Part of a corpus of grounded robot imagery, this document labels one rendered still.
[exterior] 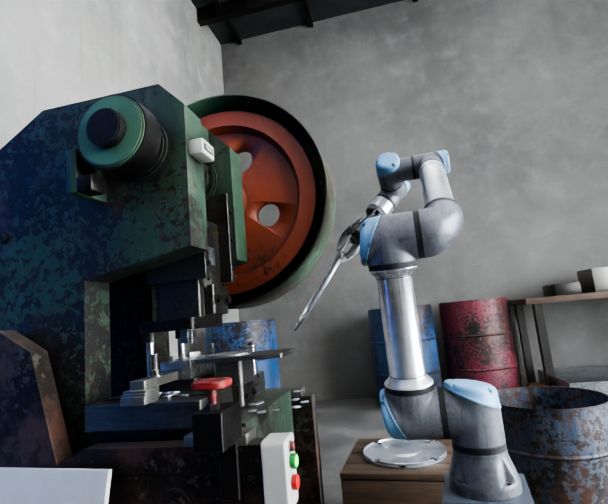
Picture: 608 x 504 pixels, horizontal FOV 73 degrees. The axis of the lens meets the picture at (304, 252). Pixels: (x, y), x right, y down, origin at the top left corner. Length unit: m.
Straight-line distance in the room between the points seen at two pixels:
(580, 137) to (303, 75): 2.99
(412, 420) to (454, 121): 4.09
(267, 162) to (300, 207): 0.24
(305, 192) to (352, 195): 3.08
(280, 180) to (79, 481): 1.10
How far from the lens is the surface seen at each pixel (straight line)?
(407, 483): 1.52
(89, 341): 1.20
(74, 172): 1.13
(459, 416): 1.04
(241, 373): 1.14
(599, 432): 1.81
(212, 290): 1.16
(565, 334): 4.66
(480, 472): 1.07
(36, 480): 1.19
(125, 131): 1.07
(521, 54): 5.29
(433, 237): 0.97
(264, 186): 1.61
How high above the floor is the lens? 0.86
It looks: 9 degrees up
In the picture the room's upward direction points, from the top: 5 degrees counter-clockwise
